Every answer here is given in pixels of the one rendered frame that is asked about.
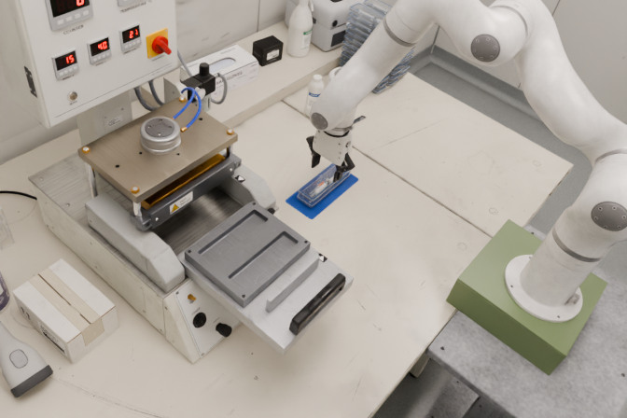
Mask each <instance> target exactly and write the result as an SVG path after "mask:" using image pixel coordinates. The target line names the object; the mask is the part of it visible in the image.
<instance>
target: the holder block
mask: <svg viewBox="0 0 627 418"><path fill-rule="evenodd" d="M310 245H311V242H309V241H308V240H307V239H305V238H304V237H303V236H301V235H300V234H298V233H297V232H296V231H294V230H293V229H291V228H290V227H288V225H287V224H285V223H284V222H283V221H281V220H280V219H279V218H277V217H276V216H274V215H273V214H271V213H270V212H269V211H267V210H266V209H265V208H263V207H262V206H260V205H259V204H258V203H256V202H255V201H252V202H250V203H249V204H248V205H247V206H246V207H245V208H243V209H242V210H240V211H239V212H238V213H236V214H235V215H234V216H232V217H231V218H229V219H228V220H226V221H225V222H224V223H222V224H221V225H220V226H218V227H217V228H216V229H214V230H213V231H211V232H210V233H208V234H207V235H206V236H204V237H203V238H202V239H200V240H199V241H198V242H197V243H195V244H194V245H193V246H191V247H190V248H189V249H187V250H186V251H185V260H186V261H188V262H189V263H190V264H191V265H192V266H194V267H195V268H196V269H197V270H198V271H200V272H201V273H202V274H203V275H205V276H206V277H207V278H208V279H209V280H211V281H212V282H213V283H214V284H215V285H217V286H218V287H219V288H220V289H222V290H223V291H224V292H225V293H226V294H227V295H229V296H230V297H231V298H232V299H233V300H235V301H236V302H237V303H238V304H240V305H241V306H242V307H243V308H244V307H245V306H246V305H247V304H248V303H249V302H250V301H251V300H253V299H254V298H255V297H256V296H257V295H258V294H259V293H261V292H262V291H263V290H264V289H265V288H266V287H267V286H269V285H270V284H271V283H272V282H273V281H274V280H275V279H277V278H278V277H279V276H280V275H281V274H282V273H283V272H285V271H286V270H287V269H288V268H289V267H290V266H291V265H292V264H294V263H295V262H296V261H297V260H298V259H299V258H301V257H302V256H303V255H304V254H305V253H306V252H307V251H308V250H309V249H310Z"/></svg>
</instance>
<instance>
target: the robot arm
mask: <svg viewBox="0 0 627 418"><path fill-rule="evenodd" d="M434 24H437V25H438V26H440V27H441V29H442V30H443V31H444V32H445V33H446V35H447V36H448V37H449V38H450V39H451V41H452V42H453V44H454V46H455V47H456V48H457V50H458V51H459V52H460V53H461V54H462V55H463V56H465V57H466V58H467V59H469V60H471V61H472V62H474V63H478V64H482V65H486V66H498V65H501V64H504V63H506V62H508V61H509V60H511V59H512V58H513V59H514V61H515V64H516V67H517V70H518V74H519V77H520V81H521V84H522V90H523V93H524V95H525V97H526V99H527V101H528V103H529V104H530V105H531V106H532V108H533V109H534V110H535V112H536V113H537V115H538V116H539V117H540V118H541V120H542V121H543V122H544V123H545V125H546V126H547V127H548V128H549V129H550V130H551V131H552V133H553V134H554V135H555V136H557V137H558V138H559V139H560V140H561V141H563V142H565V143H566V144H568V145H570V146H574V147H576V148H577V149H579V150H580V151H581V152H582V153H583V154H584V155H585V156H586V157H587V158H588V159H589V161H590V162H591V164H592V167H593V170H592V173H591V175H590V177H589V180H588V182H587V184H586V186H585V187H584V189H583V190H582V191H581V193H580V195H579V196H578V198H577V200H576V201H575V202H574V203H573V205H572V206H570V207H568V208H566V209H565V210H564V212H563V213H562V214H561V216H560V217H559V219H558V220H557V221H556V223H555V224H554V226H553V227H552V229H551V230H550V232H549V233H548V235H547V236H546V238H545V239H544V240H543V242H542V243H541V245H540V246H539V248H538V249H537V250H536V252H535V253H534V255H523V256H518V257H516V258H514V259H513V260H512V261H511V262H510V263H509V264H508V266H507V267H506V269H505V273H504V281H505V285H506V288H507V291H508V293H509V294H510V296H511V297H512V298H513V300H514V301H515V302H516V303H517V304H518V305H519V306H520V307H521V308H522V309H524V310H525V311H526V312H528V313H529V314H531V315H532V316H534V317H536V318H539V319H541V320H544V321H548V322H553V323H563V322H566V321H569V320H571V319H573V318H574V317H575V316H576V315H577V314H578V313H579V311H580V310H581V307H582V294H581V291H580V288H579V286H580V285H581V284H582V283H583V282H584V280H585V279H586V278H587V277H588V276H589V274H590V273H591V272H592V271H593V270H594V268H595V267H596V266H597V265H598V264H599V262H600V261H601V260H602V259H603V258H604V257H605V255H606V254H607V253H608V252H609V250H610V249H611V248H612V247H613V246H614V245H615V244H616V243H619V242H623V241H626V240H627V125H626V124H624V123H623V122H621V121H620V120H618V119H617V118H615V117H613V116H612V115H611V114H609V113H608V112H607V111H606V110H605V109H604V108H603V107H602V106H601V105H600V104H599V103H598V102H597V101H596V100H595V98H594V97H593V96H592V94H591V93H590V91H589V90H588V89H587V87H586V86H585V85H584V83H583V82H582V81H581V79H580V78H579V77H578V75H577V73H576V72H575V70H574V69H573V67H572V65H571V63H570V61H569V60H568V58H567V56H566V54H565V52H564V47H563V45H562V41H561V38H560V36H559V33H558V30H557V27H556V25H555V22H554V20H553V17H552V15H551V14H550V12H549V11H548V9H547V8H546V6H545V5H544V4H543V3H542V1H541V0H496V1H494V2H493V3H492V4H491V5H490V6H489V7H486V6H485V5H484V4H483V3H481V1H480V0H397V1H396V3H395V4H394V5H393V6H392V8H391V9H390V10H389V11H388V13H387V14H386V15H385V16H384V18H383V19H382V20H381V22H380V23H379V24H378V25H377V27H376V28H375V29H374V31H373V32H372V33H371V34H370V36H369V37H368V39H367V40H366V41H365V43H364V44H363V45H362V46H361V48H360V49H359V50H358V51H357V52H356V54H355V55H354V56H353V57H352V58H351V59H350V60H349V61H348V62H347V63H346V65H345V66H344V67H338V68H335V69H333V70H332V71H331V72H330V73H329V76H328V81H327V86H326V87H325V89H324V90H323V91H322V93H321V94H320V95H319V97H318V98H317V99H316V101H315V102H314V104H313V106H312V108H311V111H310V121H311V123H312V125H313V126H314V127H315V128H316V129H317V130H316V133H315V135H313V136H309V137H307V138H306V141H307V143H308V145H309V149H310V150H311V152H312V153H311V155H312V156H313V157H312V166H311V167H312V168H314V167H315V166H316V165H318V164H319V163H320V159H321V156H322V157H324V158H325V159H327V160H329V161H331V162H332V163H334V164H335V165H336V169H337V171H336V172H335V174H334V177H333V182H334V183H335V182H336V181H338V180H341V178H342V174H343V172H347V171H349V170H352V169H354V168H355V165H354V163H353V161H352V160H351V158H350V155H351V150H352V143H353V134H352V130H353V129H354V127H355V126H353V123H354V119H355V112H356V108H357V105H358V104H359V103H360V102H361V101H362V100H363V99H364V98H365V97H366V96H367V95H368V94H369V93H370V92H371V91H372V90H373V89H374V88H375V87H376V86H377V85H378V84H379V83H380V82H381V81H382V80H383V79H384V78H385V77H386V76H387V75H388V74H389V73H390V71H391V70H392V69H393V68H394V67H395V66H396V65H397V64H398V63H399V62H400V61H401V60H402V59H403V58H404V57H405V56H406V55H407V54H408V53H409V51H410V50H411V49H412V48H413V47H414V46H415V45H416V44H417V43H418V42H419V40H420V39H421V38H422V37H423V36H424V35H425V34H426V33H427V32H428V30H429V29H430V28H431V27H432V26H433V25H434ZM345 161H346V163H347V165H345Z"/></svg>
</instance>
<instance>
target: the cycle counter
mask: <svg viewBox="0 0 627 418"><path fill-rule="evenodd" d="M54 1H55V6H56V10H57V15H58V14H61V13H63V12H65V11H68V10H71V9H74V8H77V7H82V6H85V5H86V3H85V0H54Z"/></svg>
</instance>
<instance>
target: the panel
mask: <svg viewBox="0 0 627 418"><path fill-rule="evenodd" d="M173 294H174V297H175V300H176V302H177V304H178V307H179V309H180V312H181V314H182V315H183V318H184V320H185V322H186V325H187V327H188V331H189V333H190V336H191V338H192V339H193V342H194V344H195V347H196V349H197V351H198V354H199V356H200V358H202V357H203V356H204V355H205V354H207V353H208V352H209V351H210V350H211V349H212V348H213V347H214V346H215V345H217V344H218V343H219V342H220V341H221V340H222V339H223V338H224V336H222V335H220V334H219V332H218V331H216V325H217V324H218V323H221V324H226V325H228V326H230V327H231V328H232V329H234V328H235V327H237V326H238V325H239V324H240V323H241V322H242V321H240V320H239V319H238V318H237V317H236V316H235V315H233V314H232V313H231V312H230V311H229V310H227V309H226V308H225V307H224V306H223V305H221V304H220V303H219V302H218V301H217V300H215V299H214V298H213V297H212V296H211V295H209V294H208V293H207V292H206V291H205V290H204V289H202V288H201V287H200V286H199V285H198V284H196V283H195V282H194V281H193V280H192V279H189V280H188V281H187V282H185V283H184V284H183V285H182V286H180V287H179V288H177V290H176V291H175V292H173ZM199 314H204V315H205V316H206V323H205V324H204V326H202V327H196V326H195V319H196V317H197V316H198V315H199Z"/></svg>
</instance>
